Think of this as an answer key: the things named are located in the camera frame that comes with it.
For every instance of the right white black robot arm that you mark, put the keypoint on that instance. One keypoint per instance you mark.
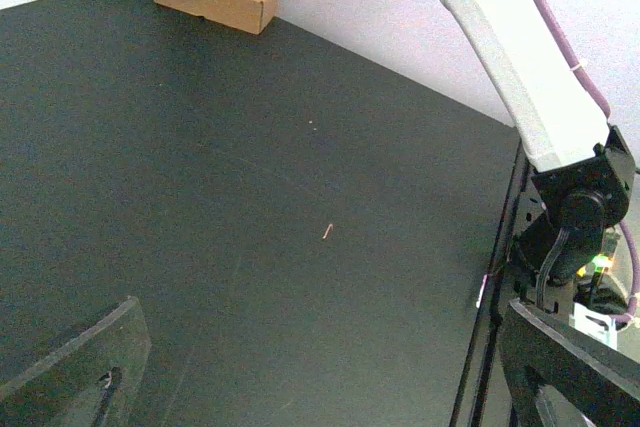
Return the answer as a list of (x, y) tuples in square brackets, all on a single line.
[(584, 170)]

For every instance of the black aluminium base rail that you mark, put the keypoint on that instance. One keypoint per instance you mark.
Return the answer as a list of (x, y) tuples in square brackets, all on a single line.
[(473, 387)]

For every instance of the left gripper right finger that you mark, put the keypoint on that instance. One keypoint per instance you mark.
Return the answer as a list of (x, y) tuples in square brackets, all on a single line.
[(537, 350)]

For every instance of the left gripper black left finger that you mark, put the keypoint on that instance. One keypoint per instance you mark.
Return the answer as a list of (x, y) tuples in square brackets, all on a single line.
[(89, 375)]

